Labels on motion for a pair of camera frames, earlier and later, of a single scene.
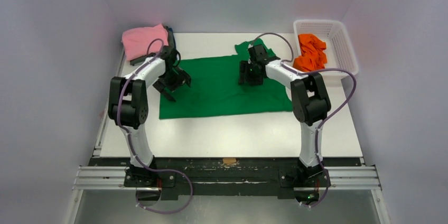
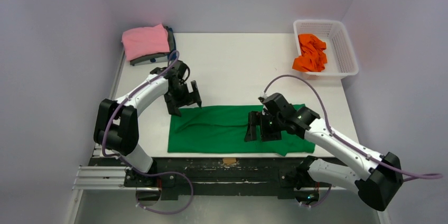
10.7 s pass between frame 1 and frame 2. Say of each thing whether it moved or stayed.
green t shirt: moved
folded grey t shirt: stayed
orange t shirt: stayed
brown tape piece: stayed
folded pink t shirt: stayed
